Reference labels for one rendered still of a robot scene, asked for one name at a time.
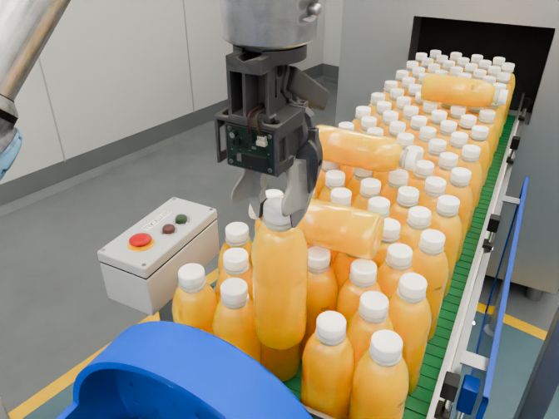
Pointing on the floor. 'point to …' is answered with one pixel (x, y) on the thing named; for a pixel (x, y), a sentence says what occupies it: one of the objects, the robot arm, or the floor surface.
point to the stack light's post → (542, 377)
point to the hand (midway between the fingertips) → (279, 209)
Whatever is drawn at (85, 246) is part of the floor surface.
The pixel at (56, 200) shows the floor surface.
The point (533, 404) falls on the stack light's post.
